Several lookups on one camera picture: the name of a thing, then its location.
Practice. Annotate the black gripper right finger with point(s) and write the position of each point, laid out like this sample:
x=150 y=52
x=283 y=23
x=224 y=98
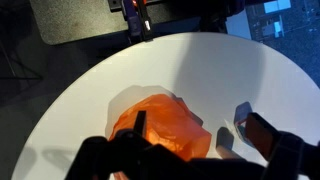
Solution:
x=263 y=136

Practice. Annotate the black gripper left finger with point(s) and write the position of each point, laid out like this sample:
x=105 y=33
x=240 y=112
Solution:
x=140 y=122

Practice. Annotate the orange plastic bag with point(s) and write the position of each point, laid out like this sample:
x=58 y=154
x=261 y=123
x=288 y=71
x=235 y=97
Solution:
x=173 y=126

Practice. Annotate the blue labelled white container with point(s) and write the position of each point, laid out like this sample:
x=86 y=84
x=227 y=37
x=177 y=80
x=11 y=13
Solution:
x=242 y=112

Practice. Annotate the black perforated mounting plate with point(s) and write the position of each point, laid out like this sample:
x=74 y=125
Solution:
x=73 y=20

